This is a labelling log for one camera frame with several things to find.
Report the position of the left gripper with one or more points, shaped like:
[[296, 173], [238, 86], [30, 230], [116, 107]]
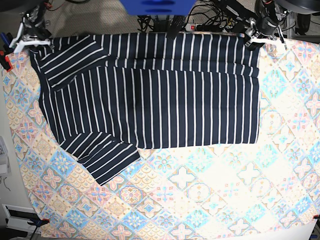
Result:
[[262, 31]]

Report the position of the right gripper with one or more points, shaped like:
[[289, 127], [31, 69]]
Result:
[[33, 27]]

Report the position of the navy white striped T-shirt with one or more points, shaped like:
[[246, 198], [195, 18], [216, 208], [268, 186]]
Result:
[[106, 96]]

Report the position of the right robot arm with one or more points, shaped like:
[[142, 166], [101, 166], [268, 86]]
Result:
[[34, 8]]

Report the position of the orange black clamp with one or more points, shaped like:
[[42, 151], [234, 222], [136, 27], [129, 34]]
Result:
[[37, 223], [6, 62]]

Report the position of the white power strip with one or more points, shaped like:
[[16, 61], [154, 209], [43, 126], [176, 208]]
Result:
[[196, 27]]

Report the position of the black remote control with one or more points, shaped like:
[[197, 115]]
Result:
[[175, 27]]

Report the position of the white box at left edge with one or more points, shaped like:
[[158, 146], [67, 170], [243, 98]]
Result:
[[5, 169]]

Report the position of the patterned pastel tablecloth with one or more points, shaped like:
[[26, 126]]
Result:
[[210, 192]]

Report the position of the white vent panel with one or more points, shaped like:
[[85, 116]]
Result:
[[17, 217]]

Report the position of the orange black clamp bottom left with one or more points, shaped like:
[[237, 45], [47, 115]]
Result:
[[37, 223]]

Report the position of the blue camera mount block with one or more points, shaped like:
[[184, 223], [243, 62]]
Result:
[[158, 7]]

